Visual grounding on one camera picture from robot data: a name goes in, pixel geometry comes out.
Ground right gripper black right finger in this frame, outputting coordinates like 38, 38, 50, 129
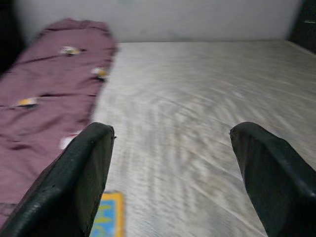
229, 121, 316, 237

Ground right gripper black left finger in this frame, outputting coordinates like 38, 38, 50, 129
0, 122, 116, 237

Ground yellow blue picture book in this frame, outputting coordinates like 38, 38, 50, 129
88, 189, 127, 237

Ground mauve printed blanket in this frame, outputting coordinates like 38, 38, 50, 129
0, 18, 119, 223

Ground white quilted mattress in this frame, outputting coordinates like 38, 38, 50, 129
90, 39, 316, 237

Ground black furniture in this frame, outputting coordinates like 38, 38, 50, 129
0, 0, 28, 75

